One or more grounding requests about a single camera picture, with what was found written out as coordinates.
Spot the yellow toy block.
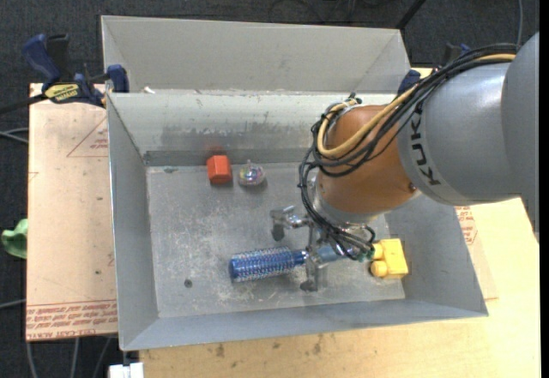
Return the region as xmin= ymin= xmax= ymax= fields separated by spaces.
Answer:
xmin=369 ymin=237 xmax=410 ymax=280

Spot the brown cardboard board red print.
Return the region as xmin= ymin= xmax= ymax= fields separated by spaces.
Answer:
xmin=25 ymin=82 xmax=501 ymax=343

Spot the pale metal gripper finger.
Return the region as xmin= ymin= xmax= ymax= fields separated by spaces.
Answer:
xmin=270 ymin=205 xmax=311 ymax=242
xmin=299 ymin=250 xmax=329 ymax=293

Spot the grey metal bin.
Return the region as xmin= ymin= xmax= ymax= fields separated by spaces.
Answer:
xmin=100 ymin=15 xmax=489 ymax=352

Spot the clear iridescent glass ball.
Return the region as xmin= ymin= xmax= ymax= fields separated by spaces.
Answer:
xmin=238 ymin=161 xmax=267 ymax=188

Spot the red hexagonal block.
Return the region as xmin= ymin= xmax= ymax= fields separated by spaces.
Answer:
xmin=206 ymin=154 xmax=233 ymax=186

